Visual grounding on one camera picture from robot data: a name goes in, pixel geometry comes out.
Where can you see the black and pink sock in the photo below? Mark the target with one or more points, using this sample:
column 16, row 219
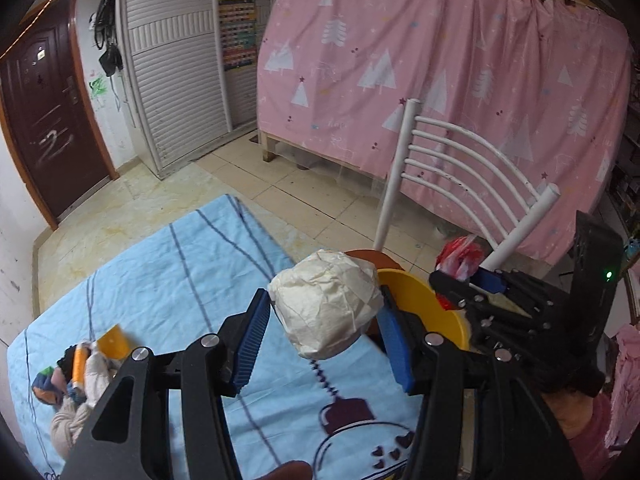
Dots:
column 62, row 362

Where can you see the brown round seat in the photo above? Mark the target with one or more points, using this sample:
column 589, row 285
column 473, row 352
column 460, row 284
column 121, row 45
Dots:
column 386, row 260

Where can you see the pink tree-print curtain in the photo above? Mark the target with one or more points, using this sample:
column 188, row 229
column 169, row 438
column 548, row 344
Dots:
column 450, row 60

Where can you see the white cloth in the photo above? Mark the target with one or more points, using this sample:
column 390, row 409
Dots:
column 97, row 377

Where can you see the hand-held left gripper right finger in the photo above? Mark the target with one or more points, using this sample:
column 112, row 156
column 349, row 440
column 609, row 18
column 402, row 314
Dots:
column 395, row 347

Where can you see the multicoloured cloth ball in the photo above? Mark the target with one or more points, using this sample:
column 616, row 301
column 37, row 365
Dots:
column 44, row 387

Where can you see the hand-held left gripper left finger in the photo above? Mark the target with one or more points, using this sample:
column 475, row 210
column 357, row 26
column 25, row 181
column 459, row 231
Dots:
column 250, row 342

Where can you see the person's right forearm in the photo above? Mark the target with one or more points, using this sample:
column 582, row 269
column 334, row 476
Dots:
column 575, row 430

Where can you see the pink hanging garment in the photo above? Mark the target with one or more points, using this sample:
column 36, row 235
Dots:
column 625, row 375

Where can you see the colourful wall chart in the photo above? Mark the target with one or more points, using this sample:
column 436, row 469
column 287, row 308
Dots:
column 237, row 30

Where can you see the red plastic bag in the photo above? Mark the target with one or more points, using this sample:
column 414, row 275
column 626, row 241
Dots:
column 457, row 255

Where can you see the brown round object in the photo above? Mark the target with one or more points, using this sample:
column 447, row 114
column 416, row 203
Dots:
column 287, row 471

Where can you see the white slatted wardrobe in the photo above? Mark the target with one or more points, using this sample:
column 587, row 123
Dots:
column 175, row 70

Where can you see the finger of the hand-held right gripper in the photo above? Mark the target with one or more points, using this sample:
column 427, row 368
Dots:
column 457, row 295
column 492, row 281

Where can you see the white metal chair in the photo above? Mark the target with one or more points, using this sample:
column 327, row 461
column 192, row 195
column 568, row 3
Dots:
column 465, row 170

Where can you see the small yellow plastic cup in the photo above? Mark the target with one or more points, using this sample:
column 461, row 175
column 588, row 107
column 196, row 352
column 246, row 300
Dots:
column 116, row 344

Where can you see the dark brown door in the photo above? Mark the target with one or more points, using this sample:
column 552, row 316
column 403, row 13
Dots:
column 45, row 125

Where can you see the light blue printed blanket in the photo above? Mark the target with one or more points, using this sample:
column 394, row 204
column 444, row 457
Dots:
column 190, row 280

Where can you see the wooden bed frame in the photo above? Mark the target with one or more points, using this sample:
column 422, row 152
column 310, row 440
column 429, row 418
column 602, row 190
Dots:
column 267, row 145

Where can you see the beige knitted cloth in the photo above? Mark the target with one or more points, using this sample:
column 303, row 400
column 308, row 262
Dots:
column 67, row 427

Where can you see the white paper ball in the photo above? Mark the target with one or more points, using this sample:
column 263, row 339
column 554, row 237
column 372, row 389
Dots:
column 325, row 302

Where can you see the black hanging bags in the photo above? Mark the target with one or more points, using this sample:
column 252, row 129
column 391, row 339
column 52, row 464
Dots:
column 107, row 35

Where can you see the yellow plastic bin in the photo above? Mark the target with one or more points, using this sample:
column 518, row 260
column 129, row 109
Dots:
column 430, row 310

